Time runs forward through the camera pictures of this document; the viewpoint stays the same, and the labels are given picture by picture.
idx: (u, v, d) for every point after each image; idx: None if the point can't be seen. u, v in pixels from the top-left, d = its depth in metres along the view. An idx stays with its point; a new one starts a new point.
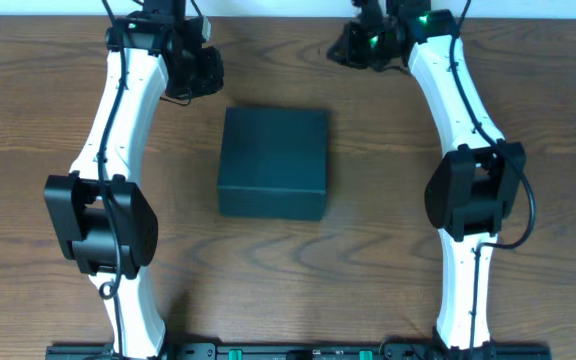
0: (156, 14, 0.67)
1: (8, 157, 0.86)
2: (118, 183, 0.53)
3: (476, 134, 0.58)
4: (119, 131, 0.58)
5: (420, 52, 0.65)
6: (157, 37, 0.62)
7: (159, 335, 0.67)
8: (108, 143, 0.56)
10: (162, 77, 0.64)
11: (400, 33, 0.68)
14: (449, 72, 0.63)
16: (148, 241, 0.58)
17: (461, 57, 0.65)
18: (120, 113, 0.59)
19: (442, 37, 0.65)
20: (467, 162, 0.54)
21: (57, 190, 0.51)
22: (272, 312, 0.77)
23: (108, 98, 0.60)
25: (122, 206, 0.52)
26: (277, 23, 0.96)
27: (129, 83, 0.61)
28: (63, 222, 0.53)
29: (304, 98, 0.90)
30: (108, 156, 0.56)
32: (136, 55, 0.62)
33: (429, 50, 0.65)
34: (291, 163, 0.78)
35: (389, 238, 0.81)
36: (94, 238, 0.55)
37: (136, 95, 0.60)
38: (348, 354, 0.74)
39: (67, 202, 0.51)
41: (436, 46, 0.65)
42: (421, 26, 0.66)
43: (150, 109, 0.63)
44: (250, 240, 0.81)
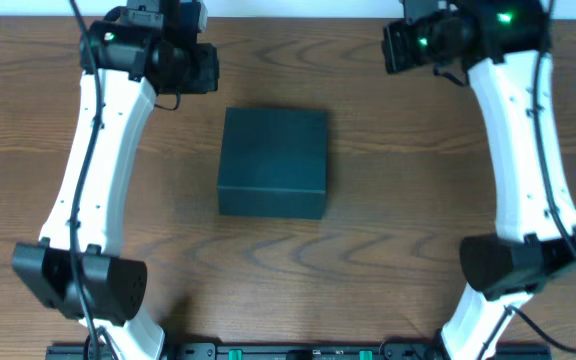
0: (143, 10, 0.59)
1: (8, 157, 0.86)
2: (92, 259, 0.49)
3: (548, 217, 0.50)
4: (93, 187, 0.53)
5: (495, 82, 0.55)
6: (141, 50, 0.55)
7: (157, 344, 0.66)
8: (79, 201, 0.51)
10: (146, 100, 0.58)
11: (467, 29, 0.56)
14: (529, 117, 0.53)
16: (133, 297, 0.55)
17: (547, 95, 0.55)
18: (96, 161, 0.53)
19: (524, 63, 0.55)
20: (526, 257, 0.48)
21: (26, 260, 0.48)
22: (272, 312, 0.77)
23: (82, 139, 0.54)
25: (96, 283, 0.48)
26: (277, 22, 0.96)
27: (106, 121, 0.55)
28: (38, 289, 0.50)
29: (304, 99, 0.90)
30: (81, 218, 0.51)
32: (112, 80, 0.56)
33: (506, 79, 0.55)
34: (291, 165, 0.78)
35: (389, 238, 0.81)
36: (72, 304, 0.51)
37: (113, 136, 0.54)
38: (348, 353, 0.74)
39: (37, 274, 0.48)
41: (515, 76, 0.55)
42: (498, 26, 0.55)
43: (130, 146, 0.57)
44: (250, 240, 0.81)
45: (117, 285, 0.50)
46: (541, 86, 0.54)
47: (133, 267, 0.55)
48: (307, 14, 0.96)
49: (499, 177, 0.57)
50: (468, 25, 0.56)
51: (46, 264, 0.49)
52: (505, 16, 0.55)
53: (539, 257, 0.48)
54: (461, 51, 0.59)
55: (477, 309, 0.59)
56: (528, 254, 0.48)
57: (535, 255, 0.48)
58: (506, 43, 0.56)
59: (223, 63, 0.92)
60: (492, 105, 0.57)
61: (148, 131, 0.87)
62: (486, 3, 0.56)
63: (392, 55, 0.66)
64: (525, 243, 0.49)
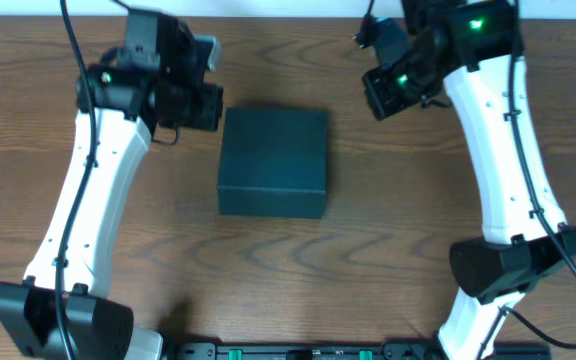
0: (139, 52, 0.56)
1: (8, 156, 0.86)
2: (76, 300, 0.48)
3: (534, 218, 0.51)
4: (82, 227, 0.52)
5: (471, 88, 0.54)
6: (137, 92, 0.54)
7: (154, 352, 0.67)
8: (68, 241, 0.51)
10: (142, 140, 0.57)
11: (441, 39, 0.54)
14: (507, 121, 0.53)
16: (120, 338, 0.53)
17: (523, 96, 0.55)
18: (87, 200, 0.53)
19: (497, 66, 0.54)
20: (516, 259, 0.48)
21: (10, 300, 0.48)
22: (272, 312, 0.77)
23: (75, 178, 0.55)
25: (80, 325, 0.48)
26: (277, 22, 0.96)
27: (99, 160, 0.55)
28: (20, 330, 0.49)
29: (304, 98, 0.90)
30: (69, 258, 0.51)
32: (108, 123, 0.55)
33: (481, 84, 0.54)
34: (291, 168, 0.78)
35: (389, 238, 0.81)
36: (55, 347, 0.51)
37: (105, 176, 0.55)
38: (349, 353, 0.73)
39: (20, 315, 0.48)
41: (489, 80, 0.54)
42: (469, 33, 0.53)
43: (123, 186, 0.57)
44: (250, 240, 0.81)
45: (102, 329, 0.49)
46: (516, 89, 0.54)
47: (121, 311, 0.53)
48: (307, 14, 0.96)
49: (481, 188, 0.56)
50: (441, 34, 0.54)
51: (29, 305, 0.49)
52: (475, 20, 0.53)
53: (526, 259, 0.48)
54: (435, 64, 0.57)
55: (471, 311, 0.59)
56: (515, 255, 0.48)
57: (523, 257, 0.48)
58: (479, 47, 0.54)
59: (223, 63, 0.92)
60: (465, 115, 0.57)
61: None
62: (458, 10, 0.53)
63: (377, 101, 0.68)
64: (513, 244, 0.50)
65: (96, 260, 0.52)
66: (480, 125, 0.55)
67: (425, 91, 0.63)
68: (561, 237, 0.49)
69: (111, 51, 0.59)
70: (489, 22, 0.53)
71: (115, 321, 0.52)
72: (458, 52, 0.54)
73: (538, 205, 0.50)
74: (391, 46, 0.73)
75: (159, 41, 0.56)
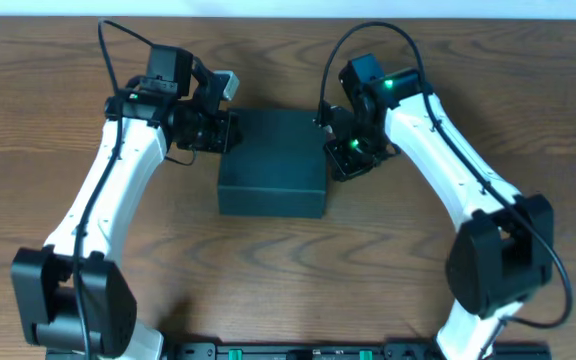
0: (159, 80, 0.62)
1: (8, 157, 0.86)
2: (93, 264, 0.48)
3: (487, 194, 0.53)
4: (103, 204, 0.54)
5: (398, 121, 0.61)
6: (159, 109, 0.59)
7: (154, 350, 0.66)
8: (91, 215, 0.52)
10: (160, 149, 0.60)
11: (369, 104, 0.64)
14: (435, 133, 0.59)
16: (124, 328, 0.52)
17: (442, 114, 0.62)
18: (109, 184, 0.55)
19: (415, 98, 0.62)
20: (481, 225, 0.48)
21: (26, 266, 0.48)
22: (272, 311, 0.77)
23: (99, 169, 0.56)
25: (94, 291, 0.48)
26: (278, 23, 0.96)
27: (122, 154, 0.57)
28: (30, 303, 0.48)
29: (304, 99, 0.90)
30: (89, 229, 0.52)
32: (134, 129, 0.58)
33: (405, 112, 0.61)
34: (294, 164, 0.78)
35: (389, 238, 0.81)
36: (62, 327, 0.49)
37: (127, 168, 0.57)
38: (348, 353, 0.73)
39: (36, 281, 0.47)
41: (409, 108, 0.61)
42: (389, 91, 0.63)
43: (141, 182, 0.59)
44: (251, 241, 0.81)
45: (114, 299, 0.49)
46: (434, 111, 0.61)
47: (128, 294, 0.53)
48: (306, 14, 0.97)
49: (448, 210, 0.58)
50: (369, 100, 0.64)
51: (45, 273, 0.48)
52: (388, 82, 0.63)
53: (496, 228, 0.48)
54: (374, 124, 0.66)
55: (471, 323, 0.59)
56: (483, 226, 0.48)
57: (491, 228, 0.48)
58: (403, 95, 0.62)
59: (223, 63, 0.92)
60: (407, 143, 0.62)
61: None
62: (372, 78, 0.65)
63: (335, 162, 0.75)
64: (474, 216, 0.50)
65: (112, 238, 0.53)
66: (418, 146, 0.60)
67: (374, 152, 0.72)
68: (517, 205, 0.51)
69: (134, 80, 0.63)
70: (401, 79, 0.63)
71: (123, 302, 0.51)
72: (383, 105, 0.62)
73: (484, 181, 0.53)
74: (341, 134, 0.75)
75: (177, 69, 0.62)
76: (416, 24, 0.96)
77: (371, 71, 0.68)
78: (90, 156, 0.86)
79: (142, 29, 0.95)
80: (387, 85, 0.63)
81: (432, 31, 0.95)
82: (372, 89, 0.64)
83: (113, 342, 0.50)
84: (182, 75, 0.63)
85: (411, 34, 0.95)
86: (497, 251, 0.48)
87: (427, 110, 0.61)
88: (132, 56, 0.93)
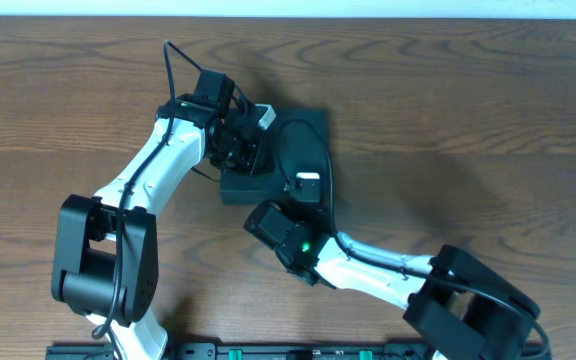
0: (205, 99, 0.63)
1: (7, 157, 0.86)
2: (137, 214, 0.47)
3: (409, 278, 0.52)
4: (149, 173, 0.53)
5: (325, 274, 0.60)
6: (205, 115, 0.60)
7: (159, 346, 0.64)
8: (139, 180, 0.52)
10: (200, 150, 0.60)
11: (308, 276, 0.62)
14: (349, 258, 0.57)
16: (145, 295, 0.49)
17: (351, 239, 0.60)
18: (155, 162, 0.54)
19: (328, 245, 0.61)
20: (431, 318, 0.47)
21: (73, 211, 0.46)
22: (272, 312, 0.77)
23: (147, 149, 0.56)
25: (135, 239, 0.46)
26: (278, 23, 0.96)
27: (171, 142, 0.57)
28: (67, 249, 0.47)
29: (304, 98, 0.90)
30: (136, 190, 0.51)
32: (183, 125, 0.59)
33: (326, 261, 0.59)
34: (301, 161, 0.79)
35: (390, 238, 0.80)
36: (91, 278, 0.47)
37: (175, 153, 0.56)
38: (348, 353, 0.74)
39: (80, 227, 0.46)
41: (325, 255, 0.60)
42: (310, 254, 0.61)
43: (179, 176, 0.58)
44: (251, 240, 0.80)
45: (149, 258, 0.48)
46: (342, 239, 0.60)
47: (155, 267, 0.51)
48: (306, 14, 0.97)
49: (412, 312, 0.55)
50: (307, 273, 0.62)
51: (90, 219, 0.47)
52: (306, 249, 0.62)
53: (432, 303, 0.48)
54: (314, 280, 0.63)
55: None
56: (421, 312, 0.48)
57: (428, 304, 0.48)
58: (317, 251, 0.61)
59: (223, 64, 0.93)
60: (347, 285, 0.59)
61: (148, 131, 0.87)
62: (293, 238, 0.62)
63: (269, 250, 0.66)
64: (413, 302, 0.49)
65: (154, 203, 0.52)
66: (351, 282, 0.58)
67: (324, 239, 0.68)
68: (440, 272, 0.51)
69: (184, 93, 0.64)
70: (316, 241, 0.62)
71: (152, 268, 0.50)
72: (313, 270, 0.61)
73: (400, 268, 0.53)
74: (308, 202, 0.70)
75: (222, 89, 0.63)
76: (416, 24, 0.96)
77: (281, 229, 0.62)
78: (90, 157, 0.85)
79: (142, 30, 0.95)
80: (307, 255, 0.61)
81: (432, 31, 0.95)
82: (302, 264, 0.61)
83: (136, 303, 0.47)
84: (224, 98, 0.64)
85: (412, 34, 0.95)
86: (451, 317, 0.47)
87: (337, 245, 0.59)
88: (131, 55, 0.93)
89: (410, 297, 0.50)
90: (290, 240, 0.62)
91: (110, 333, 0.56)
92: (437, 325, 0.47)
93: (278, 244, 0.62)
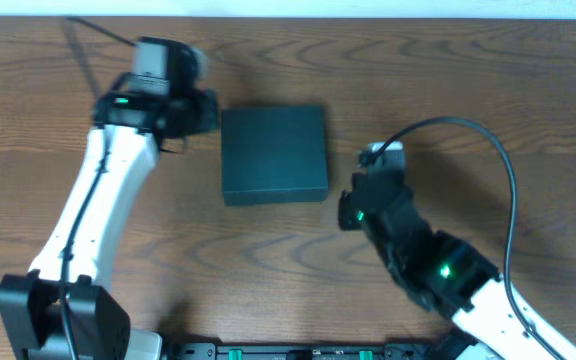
0: (149, 77, 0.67)
1: (7, 157, 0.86)
2: (80, 291, 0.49)
3: None
4: (89, 224, 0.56)
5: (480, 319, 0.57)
6: (146, 114, 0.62)
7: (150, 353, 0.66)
8: (78, 235, 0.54)
10: (150, 155, 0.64)
11: (428, 299, 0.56)
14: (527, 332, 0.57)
16: (114, 341, 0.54)
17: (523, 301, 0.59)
18: (94, 203, 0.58)
19: (487, 286, 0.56)
20: None
21: (11, 296, 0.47)
22: (272, 311, 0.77)
23: (86, 180, 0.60)
25: (83, 319, 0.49)
26: (278, 23, 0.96)
27: (108, 167, 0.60)
28: (20, 331, 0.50)
29: (304, 99, 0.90)
30: (76, 252, 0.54)
32: (122, 136, 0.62)
33: (486, 293, 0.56)
34: (298, 162, 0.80)
35: None
36: (52, 347, 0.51)
37: (114, 178, 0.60)
38: (348, 353, 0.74)
39: (23, 313, 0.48)
41: (494, 304, 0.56)
42: (452, 281, 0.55)
43: (129, 192, 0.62)
44: (251, 240, 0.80)
45: (106, 321, 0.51)
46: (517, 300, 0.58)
47: (116, 314, 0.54)
48: (307, 15, 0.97)
49: None
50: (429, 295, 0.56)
51: (32, 300, 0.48)
52: (448, 273, 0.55)
53: None
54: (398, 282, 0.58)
55: None
56: None
57: None
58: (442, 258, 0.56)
59: (223, 64, 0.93)
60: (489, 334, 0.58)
61: None
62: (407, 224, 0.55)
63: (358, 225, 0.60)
64: None
65: (101, 256, 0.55)
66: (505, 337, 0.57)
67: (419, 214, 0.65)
68: None
69: (123, 79, 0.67)
70: (460, 268, 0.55)
71: (113, 319, 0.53)
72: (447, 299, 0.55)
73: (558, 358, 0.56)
74: (316, 188, 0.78)
75: (168, 64, 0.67)
76: (416, 24, 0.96)
77: (402, 226, 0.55)
78: None
79: (142, 30, 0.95)
80: (434, 261, 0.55)
81: (432, 31, 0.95)
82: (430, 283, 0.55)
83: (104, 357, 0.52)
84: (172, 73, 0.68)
85: (412, 34, 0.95)
86: None
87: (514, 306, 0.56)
88: (132, 56, 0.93)
89: None
90: (401, 241, 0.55)
91: None
92: None
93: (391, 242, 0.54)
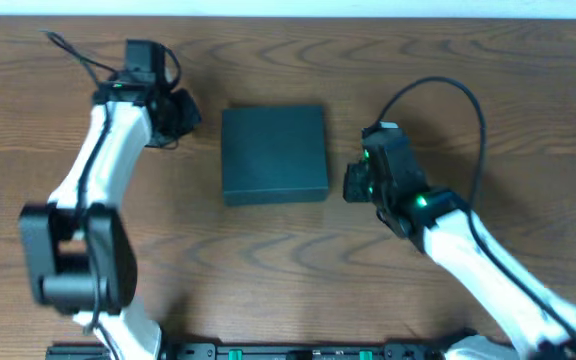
0: (138, 72, 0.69)
1: (7, 157, 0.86)
2: (98, 211, 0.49)
3: (548, 317, 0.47)
4: (101, 164, 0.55)
5: (434, 245, 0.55)
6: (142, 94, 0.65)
7: (154, 340, 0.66)
8: (91, 173, 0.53)
10: (144, 129, 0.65)
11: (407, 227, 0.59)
14: (480, 253, 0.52)
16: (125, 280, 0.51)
17: (484, 229, 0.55)
18: (102, 153, 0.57)
19: (456, 217, 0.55)
20: None
21: (33, 220, 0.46)
22: (273, 312, 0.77)
23: (91, 142, 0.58)
25: (104, 233, 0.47)
26: (278, 22, 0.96)
27: (113, 129, 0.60)
28: (39, 259, 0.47)
29: (304, 98, 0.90)
30: (92, 184, 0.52)
32: (121, 110, 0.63)
33: (450, 222, 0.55)
34: (298, 162, 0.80)
35: (390, 238, 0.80)
36: (69, 280, 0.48)
37: (118, 137, 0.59)
38: (349, 354, 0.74)
39: (45, 233, 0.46)
41: (449, 228, 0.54)
42: (425, 210, 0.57)
43: (130, 156, 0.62)
44: (250, 240, 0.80)
45: (121, 247, 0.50)
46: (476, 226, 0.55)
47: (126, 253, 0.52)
48: (306, 14, 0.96)
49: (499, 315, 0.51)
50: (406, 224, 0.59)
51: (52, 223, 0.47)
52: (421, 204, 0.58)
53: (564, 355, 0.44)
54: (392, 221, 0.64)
55: None
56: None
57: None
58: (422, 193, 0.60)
59: (223, 63, 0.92)
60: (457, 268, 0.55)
61: None
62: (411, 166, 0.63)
63: (351, 186, 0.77)
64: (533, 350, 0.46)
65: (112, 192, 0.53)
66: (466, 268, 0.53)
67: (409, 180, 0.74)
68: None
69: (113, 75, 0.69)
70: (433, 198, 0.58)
71: (126, 254, 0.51)
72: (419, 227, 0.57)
73: (534, 296, 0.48)
74: (316, 188, 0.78)
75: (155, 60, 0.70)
76: (416, 23, 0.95)
77: (402, 168, 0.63)
78: None
79: (141, 29, 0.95)
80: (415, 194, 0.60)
81: (432, 31, 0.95)
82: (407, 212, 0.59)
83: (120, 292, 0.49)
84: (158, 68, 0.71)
85: (412, 34, 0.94)
86: None
87: (468, 227, 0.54)
88: None
89: (542, 343, 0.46)
90: (402, 180, 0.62)
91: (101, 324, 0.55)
92: None
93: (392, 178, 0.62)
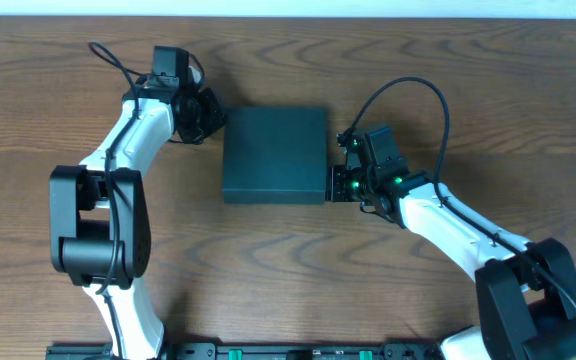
0: (163, 76, 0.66)
1: (7, 157, 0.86)
2: (123, 172, 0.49)
3: (497, 247, 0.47)
4: (129, 140, 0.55)
5: (408, 211, 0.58)
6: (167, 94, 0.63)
7: (157, 335, 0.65)
8: (118, 146, 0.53)
10: (168, 122, 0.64)
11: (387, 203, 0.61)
14: (442, 207, 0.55)
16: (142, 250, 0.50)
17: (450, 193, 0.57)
18: (129, 134, 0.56)
19: (424, 187, 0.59)
20: (506, 288, 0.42)
21: (62, 180, 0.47)
22: (273, 312, 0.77)
23: (119, 124, 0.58)
25: (126, 193, 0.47)
26: (279, 22, 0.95)
27: (142, 116, 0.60)
28: (62, 220, 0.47)
29: (305, 98, 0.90)
30: (118, 155, 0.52)
32: (148, 105, 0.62)
33: (420, 192, 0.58)
34: (298, 163, 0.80)
35: (390, 238, 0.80)
36: (87, 244, 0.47)
37: (146, 124, 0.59)
38: (348, 353, 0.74)
39: (71, 192, 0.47)
41: (418, 194, 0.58)
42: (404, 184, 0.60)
43: (154, 146, 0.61)
44: (250, 240, 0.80)
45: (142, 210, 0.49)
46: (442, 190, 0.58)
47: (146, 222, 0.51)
48: (307, 13, 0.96)
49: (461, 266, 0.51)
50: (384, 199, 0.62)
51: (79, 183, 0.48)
52: (398, 181, 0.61)
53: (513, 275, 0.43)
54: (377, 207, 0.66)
55: None
56: (498, 274, 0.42)
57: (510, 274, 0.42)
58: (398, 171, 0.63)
59: (224, 63, 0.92)
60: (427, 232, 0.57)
61: None
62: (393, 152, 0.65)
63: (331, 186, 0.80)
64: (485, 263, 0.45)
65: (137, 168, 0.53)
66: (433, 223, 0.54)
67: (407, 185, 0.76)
68: (532, 253, 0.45)
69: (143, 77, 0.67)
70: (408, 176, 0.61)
71: (145, 221, 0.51)
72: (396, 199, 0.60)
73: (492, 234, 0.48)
74: (314, 189, 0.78)
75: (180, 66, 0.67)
76: (417, 23, 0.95)
77: (384, 155, 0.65)
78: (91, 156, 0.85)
79: (142, 29, 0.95)
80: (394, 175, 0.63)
81: (433, 31, 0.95)
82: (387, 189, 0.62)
83: (136, 257, 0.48)
84: (182, 71, 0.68)
85: (413, 34, 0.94)
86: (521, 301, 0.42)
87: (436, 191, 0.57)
88: (131, 55, 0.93)
89: (489, 261, 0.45)
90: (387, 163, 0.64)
91: (111, 307, 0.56)
92: (503, 297, 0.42)
93: (373, 163, 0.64)
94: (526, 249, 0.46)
